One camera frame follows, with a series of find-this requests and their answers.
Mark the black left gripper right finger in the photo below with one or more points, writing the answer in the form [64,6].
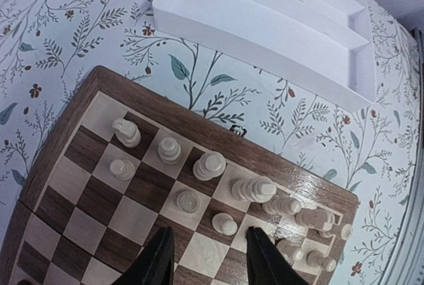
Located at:
[265,264]

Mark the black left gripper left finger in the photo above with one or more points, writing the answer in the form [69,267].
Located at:
[155,263]

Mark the cream chess piece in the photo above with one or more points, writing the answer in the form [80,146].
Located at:
[210,165]
[169,150]
[127,132]
[345,231]

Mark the wooden chess board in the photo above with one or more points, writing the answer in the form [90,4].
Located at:
[90,204]

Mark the floral patterned table mat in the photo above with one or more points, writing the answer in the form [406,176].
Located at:
[49,46]

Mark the white three-compartment plastic tray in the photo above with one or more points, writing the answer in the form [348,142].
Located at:
[323,46]

